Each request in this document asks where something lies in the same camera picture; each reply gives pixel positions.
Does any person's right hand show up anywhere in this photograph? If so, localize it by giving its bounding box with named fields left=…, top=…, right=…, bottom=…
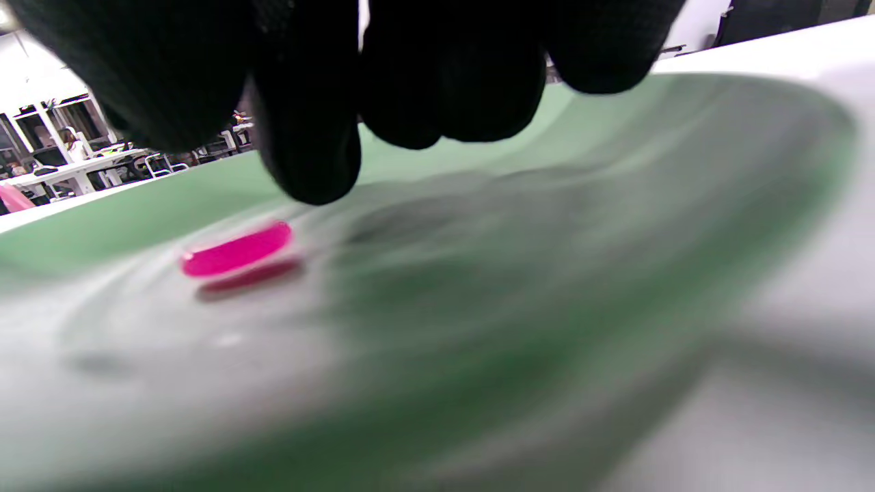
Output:
left=7, top=0, right=688, bottom=206

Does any pink gummy candy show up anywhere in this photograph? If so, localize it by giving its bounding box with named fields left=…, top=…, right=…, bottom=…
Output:
left=180, top=220, right=295, bottom=279

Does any green plate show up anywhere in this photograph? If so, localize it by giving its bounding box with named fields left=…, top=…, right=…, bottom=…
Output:
left=0, top=72, right=859, bottom=492

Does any white background desk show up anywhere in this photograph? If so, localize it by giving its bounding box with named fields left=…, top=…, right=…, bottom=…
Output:
left=0, top=147, right=154, bottom=199

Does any pink paper bag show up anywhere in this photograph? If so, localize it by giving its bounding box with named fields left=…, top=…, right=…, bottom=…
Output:
left=0, top=183, right=36, bottom=214

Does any black mesh office chair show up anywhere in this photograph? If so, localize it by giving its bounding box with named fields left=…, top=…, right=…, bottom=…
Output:
left=714, top=0, right=824, bottom=47

